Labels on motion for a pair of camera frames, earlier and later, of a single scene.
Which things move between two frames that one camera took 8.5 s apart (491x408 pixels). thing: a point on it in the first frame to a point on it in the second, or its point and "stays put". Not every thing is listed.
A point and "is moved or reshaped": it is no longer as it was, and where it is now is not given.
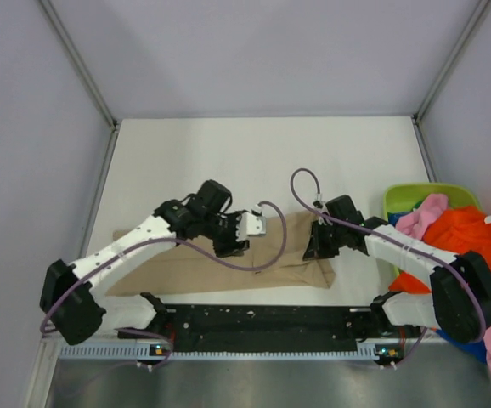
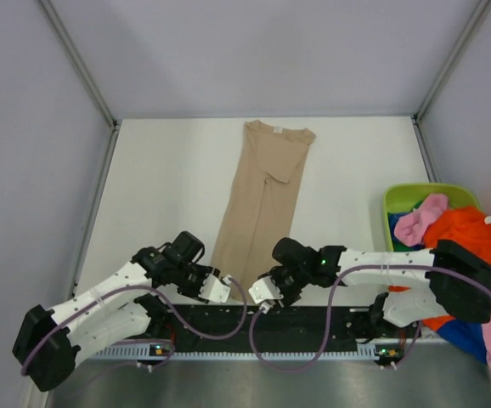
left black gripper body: [222, 232] to [190, 278]
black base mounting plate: [264, 328] stays put
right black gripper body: [328, 239] to [290, 282]
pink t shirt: [414, 223] stays put
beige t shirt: [184, 269] is moved or reshaped
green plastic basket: [401, 196] stays put
